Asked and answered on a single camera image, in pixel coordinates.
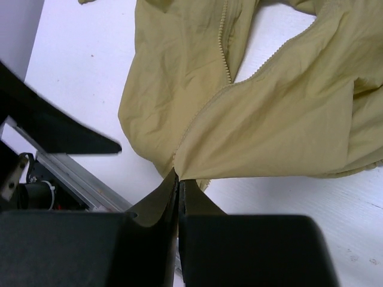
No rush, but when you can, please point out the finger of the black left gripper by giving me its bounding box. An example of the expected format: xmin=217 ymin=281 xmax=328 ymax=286
xmin=1 ymin=63 xmax=121 ymax=154

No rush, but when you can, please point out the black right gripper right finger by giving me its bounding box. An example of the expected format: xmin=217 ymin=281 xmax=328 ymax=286
xmin=179 ymin=180 xmax=339 ymax=286

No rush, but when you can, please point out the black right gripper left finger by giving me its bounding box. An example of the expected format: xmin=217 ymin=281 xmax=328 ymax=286
xmin=1 ymin=173 xmax=179 ymax=286

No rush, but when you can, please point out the olive green jacket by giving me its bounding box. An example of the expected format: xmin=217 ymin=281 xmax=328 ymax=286
xmin=118 ymin=1 xmax=382 ymax=187

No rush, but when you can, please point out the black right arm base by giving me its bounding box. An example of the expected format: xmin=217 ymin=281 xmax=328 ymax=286
xmin=1 ymin=142 xmax=88 ymax=212

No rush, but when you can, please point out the aluminium table edge rail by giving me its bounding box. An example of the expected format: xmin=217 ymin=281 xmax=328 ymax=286
xmin=5 ymin=117 xmax=132 ymax=212

